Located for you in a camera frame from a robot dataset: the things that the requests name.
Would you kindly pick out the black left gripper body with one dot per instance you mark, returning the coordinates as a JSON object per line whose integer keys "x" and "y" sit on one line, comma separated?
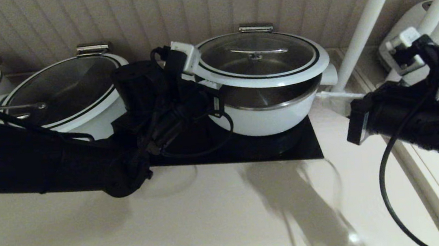
{"x": 193, "y": 103}

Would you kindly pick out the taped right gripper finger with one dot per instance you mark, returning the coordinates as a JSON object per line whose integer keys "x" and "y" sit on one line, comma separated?
{"x": 338, "y": 93}
{"x": 341, "y": 98}

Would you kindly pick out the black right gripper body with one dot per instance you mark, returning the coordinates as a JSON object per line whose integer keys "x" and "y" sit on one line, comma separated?
{"x": 360, "y": 122}

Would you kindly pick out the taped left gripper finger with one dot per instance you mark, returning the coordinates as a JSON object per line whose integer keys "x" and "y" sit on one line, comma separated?
{"x": 212, "y": 85}

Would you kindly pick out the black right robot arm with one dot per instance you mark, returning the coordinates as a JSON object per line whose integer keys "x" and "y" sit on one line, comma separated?
{"x": 427, "y": 117}

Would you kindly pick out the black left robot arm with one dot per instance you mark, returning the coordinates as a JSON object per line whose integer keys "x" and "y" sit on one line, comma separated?
{"x": 23, "y": 160}

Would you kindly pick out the white pot with steel interior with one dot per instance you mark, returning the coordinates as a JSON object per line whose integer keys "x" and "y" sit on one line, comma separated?
{"x": 268, "y": 120}

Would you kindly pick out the large black induction cooktop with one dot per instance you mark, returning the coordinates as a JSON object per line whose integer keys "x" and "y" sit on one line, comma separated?
{"x": 267, "y": 150}

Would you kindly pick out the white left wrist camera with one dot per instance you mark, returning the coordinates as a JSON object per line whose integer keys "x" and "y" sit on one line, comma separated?
{"x": 186, "y": 55}

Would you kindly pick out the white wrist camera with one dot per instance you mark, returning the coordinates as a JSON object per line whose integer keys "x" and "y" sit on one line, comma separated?
{"x": 403, "y": 48}
{"x": 186, "y": 55}

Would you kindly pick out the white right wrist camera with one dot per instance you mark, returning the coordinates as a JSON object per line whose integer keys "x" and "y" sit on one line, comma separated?
{"x": 403, "y": 48}

